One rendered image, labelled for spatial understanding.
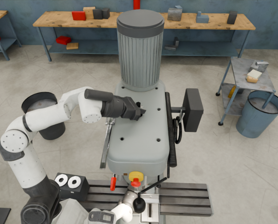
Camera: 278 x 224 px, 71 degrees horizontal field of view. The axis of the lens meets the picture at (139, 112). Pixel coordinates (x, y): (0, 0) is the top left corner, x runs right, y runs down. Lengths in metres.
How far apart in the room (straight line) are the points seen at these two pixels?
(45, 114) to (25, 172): 0.22
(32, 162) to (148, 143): 0.42
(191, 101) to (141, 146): 0.55
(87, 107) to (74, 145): 2.55
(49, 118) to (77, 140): 2.54
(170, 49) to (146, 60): 3.94
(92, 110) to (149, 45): 0.37
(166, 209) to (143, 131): 0.95
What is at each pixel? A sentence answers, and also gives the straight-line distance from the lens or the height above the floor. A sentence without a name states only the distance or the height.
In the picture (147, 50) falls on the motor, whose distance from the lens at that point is 0.85.
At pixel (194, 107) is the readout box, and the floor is 1.73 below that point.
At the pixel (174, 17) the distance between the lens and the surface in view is 4.57.
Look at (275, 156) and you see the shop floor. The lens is 3.56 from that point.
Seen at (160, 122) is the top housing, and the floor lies 1.89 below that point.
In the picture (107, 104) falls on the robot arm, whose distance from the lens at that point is 0.70.
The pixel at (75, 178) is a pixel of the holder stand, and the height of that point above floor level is 1.15.
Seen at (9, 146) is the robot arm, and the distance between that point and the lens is 0.76.
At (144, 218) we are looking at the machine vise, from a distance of 1.55.
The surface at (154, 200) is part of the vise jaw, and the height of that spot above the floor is 1.06.
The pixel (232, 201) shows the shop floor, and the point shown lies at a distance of 2.91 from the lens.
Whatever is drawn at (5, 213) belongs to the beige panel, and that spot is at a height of 0.03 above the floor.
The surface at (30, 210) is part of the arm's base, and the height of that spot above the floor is 1.80.
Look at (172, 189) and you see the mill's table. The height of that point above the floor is 0.93.
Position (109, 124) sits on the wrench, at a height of 1.90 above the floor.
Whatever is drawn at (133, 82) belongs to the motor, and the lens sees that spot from 0.95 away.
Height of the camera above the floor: 2.52
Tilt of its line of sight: 46 degrees down
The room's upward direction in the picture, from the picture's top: straight up
